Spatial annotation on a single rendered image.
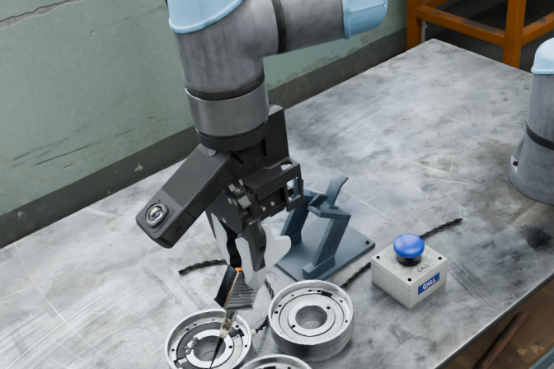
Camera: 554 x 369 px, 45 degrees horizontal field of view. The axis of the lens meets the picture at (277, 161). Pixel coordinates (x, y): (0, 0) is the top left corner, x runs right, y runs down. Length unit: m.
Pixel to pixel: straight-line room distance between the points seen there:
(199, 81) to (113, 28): 1.78
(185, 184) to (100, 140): 1.85
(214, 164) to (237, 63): 0.11
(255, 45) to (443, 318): 0.46
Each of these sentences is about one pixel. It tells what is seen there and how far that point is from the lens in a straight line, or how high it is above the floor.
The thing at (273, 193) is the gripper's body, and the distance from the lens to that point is 0.70.
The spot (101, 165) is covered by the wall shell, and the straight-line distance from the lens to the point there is 2.54.
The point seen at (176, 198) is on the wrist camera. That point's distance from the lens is 0.66.
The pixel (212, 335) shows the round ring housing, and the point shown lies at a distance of 0.86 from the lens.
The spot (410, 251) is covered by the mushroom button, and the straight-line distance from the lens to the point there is 0.87.
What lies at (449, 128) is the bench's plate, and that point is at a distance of 1.24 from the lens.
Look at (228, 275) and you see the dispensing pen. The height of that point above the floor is 0.95.
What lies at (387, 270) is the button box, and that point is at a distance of 0.89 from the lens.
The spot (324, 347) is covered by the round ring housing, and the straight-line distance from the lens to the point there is 0.83.
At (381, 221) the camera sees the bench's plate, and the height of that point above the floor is 0.80.
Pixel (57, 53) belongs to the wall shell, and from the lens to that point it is 2.32.
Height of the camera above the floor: 1.47
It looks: 35 degrees down
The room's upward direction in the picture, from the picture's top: 7 degrees counter-clockwise
